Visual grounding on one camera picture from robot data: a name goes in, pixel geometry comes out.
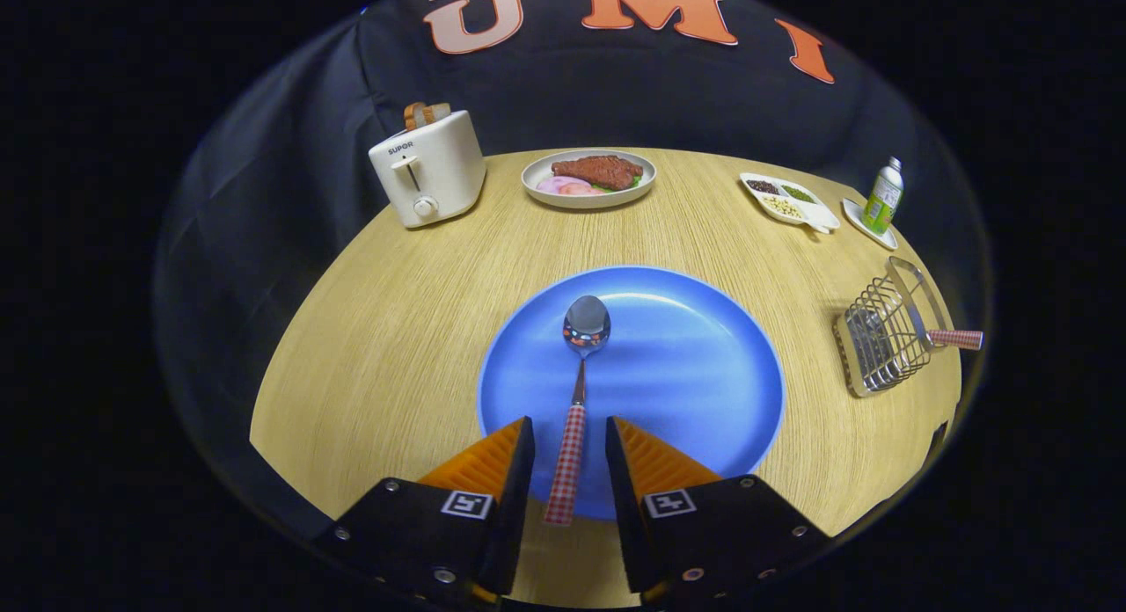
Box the toast slices in toaster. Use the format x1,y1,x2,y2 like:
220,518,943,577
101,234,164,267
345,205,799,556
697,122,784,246
404,101,452,131

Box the pink ham slices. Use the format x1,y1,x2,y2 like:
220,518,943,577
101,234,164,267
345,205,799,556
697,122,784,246
537,176,608,197

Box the white divided tray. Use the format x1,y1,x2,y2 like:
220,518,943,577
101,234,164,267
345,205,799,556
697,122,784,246
739,172,841,236

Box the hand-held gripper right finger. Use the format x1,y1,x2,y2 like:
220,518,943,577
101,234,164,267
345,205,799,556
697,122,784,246
605,416,832,606

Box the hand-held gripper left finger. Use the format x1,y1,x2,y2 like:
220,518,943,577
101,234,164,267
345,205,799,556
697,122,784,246
312,416,536,606

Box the blue round plate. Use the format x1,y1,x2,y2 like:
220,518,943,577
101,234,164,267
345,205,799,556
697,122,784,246
477,266,786,521

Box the cream toaster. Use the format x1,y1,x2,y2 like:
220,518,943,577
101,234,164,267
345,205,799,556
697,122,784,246
368,110,487,230

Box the black backdrop cloth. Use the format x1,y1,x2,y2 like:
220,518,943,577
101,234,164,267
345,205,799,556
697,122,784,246
150,0,991,543

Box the green label metal bottle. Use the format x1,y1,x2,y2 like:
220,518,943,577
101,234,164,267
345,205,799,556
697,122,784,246
861,157,905,237

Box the white square coaster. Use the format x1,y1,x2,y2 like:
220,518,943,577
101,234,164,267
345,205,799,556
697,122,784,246
842,198,899,251

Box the metal wire basket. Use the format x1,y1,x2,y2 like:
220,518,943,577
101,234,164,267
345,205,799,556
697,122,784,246
832,256,951,398

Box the brown steak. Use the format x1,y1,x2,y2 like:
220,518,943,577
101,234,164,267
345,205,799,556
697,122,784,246
552,155,645,192

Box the spoon with red checked handle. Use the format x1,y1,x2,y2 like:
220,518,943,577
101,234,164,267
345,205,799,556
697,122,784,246
543,295,612,527

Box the white oval plate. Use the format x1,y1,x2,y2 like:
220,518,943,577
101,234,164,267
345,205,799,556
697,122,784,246
521,149,658,210

